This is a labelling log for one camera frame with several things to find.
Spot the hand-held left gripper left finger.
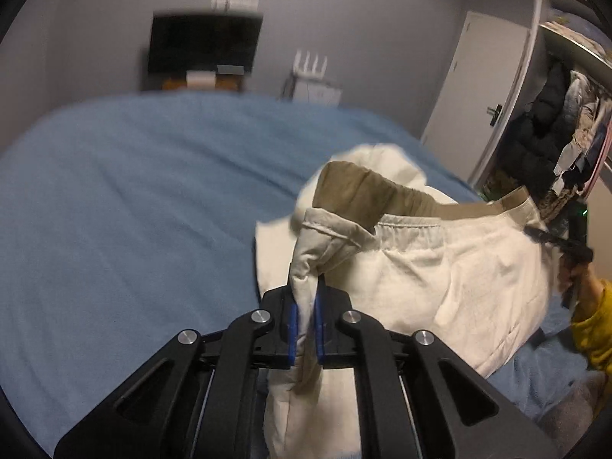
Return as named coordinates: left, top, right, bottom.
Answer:
left=54, top=286, right=301, bottom=459

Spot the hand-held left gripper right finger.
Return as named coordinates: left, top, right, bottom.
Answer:
left=312, top=275, right=561, bottom=459

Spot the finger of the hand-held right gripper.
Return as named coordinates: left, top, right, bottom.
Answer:
left=523, top=225, right=571, bottom=250

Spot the cream hooded puffer jacket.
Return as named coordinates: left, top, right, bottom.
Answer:
left=253, top=143, right=562, bottom=459

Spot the row of hanging clothes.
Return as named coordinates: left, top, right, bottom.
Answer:
left=540, top=69, right=612, bottom=211

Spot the person's right hand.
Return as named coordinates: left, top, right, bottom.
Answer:
left=557, top=262, right=596, bottom=308

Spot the black hanging puffer coat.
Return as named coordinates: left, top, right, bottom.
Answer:
left=507, top=60, right=567, bottom=187

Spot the grey fleece cloth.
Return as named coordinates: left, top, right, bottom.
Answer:
left=538, top=373, right=605, bottom=445

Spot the white door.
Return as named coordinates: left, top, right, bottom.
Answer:
left=421, top=10, right=531, bottom=182

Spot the blue bed blanket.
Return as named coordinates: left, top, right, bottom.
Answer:
left=0, top=91, right=603, bottom=459

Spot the open white wardrobe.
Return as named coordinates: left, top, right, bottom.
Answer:
left=471, top=0, right=612, bottom=230

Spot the white router with antennas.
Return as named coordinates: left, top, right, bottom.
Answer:
left=291, top=50, right=330, bottom=80

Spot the black wall television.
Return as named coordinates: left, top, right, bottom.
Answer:
left=146, top=11, right=264, bottom=89

